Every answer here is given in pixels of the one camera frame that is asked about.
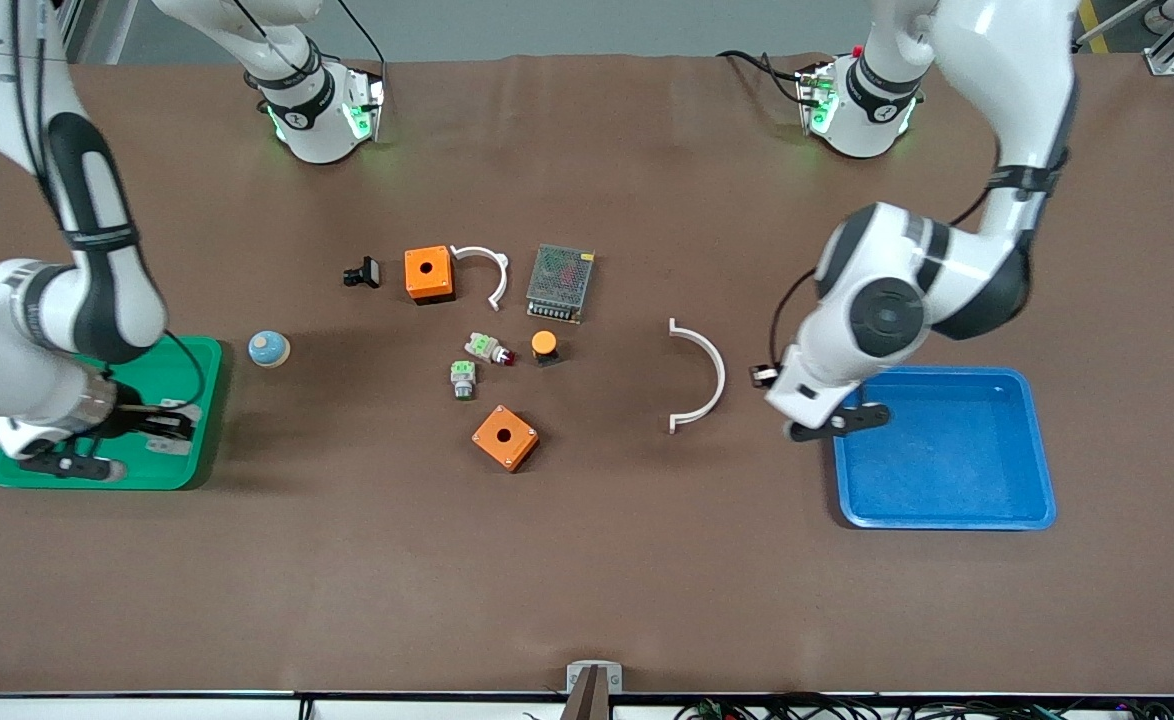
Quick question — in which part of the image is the blue dome buzzer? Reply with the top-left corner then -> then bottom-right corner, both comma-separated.
247,329 -> 293,369

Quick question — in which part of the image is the grey metal bracket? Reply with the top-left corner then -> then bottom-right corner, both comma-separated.
565,660 -> 624,696

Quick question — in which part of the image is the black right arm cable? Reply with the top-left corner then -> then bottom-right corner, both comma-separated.
7,0 -> 208,433

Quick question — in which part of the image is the green plastic tray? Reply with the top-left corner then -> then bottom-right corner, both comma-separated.
0,335 -> 223,491

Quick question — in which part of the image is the blue plastic tray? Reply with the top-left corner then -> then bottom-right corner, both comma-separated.
827,365 -> 1058,531

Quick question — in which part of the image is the black base cable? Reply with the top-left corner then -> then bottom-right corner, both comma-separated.
717,50 -> 818,106
332,0 -> 388,79

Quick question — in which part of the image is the large white curved clamp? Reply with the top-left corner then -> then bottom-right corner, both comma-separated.
668,318 -> 728,435

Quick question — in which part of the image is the dark camera mount pole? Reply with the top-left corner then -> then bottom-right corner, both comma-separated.
557,665 -> 616,720

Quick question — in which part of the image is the black left base cable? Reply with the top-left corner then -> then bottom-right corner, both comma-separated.
717,50 -> 818,106

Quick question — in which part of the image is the brown table mat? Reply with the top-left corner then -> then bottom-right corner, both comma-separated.
0,52 -> 1174,696

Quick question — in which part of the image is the orange button box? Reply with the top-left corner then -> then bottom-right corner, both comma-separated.
404,245 -> 457,306
471,404 -> 540,473

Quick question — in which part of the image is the black right base cable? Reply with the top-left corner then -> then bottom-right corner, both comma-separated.
332,0 -> 388,79

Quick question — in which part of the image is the small white curved clamp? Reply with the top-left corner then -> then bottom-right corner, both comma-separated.
450,245 -> 510,313

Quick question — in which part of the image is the metal mesh power supply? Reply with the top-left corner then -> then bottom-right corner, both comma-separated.
525,243 -> 596,325

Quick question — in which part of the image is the red tip indicator lamp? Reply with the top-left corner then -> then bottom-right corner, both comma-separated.
464,332 -> 517,367

